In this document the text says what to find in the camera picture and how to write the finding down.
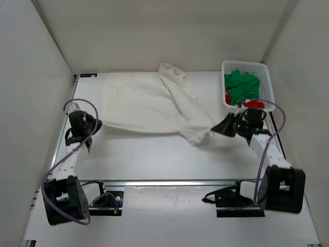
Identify aluminium table edge rail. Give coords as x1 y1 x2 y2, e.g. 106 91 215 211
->
102 180 235 187

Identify white t shirt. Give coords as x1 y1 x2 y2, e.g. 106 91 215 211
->
101 63 214 146

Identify red t shirt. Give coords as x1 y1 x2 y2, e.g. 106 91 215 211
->
225 89 265 109

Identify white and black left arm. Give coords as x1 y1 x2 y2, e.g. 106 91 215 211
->
41 99 102 226

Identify green t shirt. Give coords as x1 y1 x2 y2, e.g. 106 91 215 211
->
224 70 260 105

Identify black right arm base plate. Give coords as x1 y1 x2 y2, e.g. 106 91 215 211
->
202 186 265 218

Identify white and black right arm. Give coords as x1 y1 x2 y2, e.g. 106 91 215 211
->
212 108 306 214

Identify white plastic basket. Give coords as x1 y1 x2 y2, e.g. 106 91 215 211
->
222 60 275 112

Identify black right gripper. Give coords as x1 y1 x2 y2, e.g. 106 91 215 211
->
212 113 249 138

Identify blue label sticker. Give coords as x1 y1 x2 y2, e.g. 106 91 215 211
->
80 73 98 78

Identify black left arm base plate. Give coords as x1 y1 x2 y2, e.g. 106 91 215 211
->
89 187 124 217

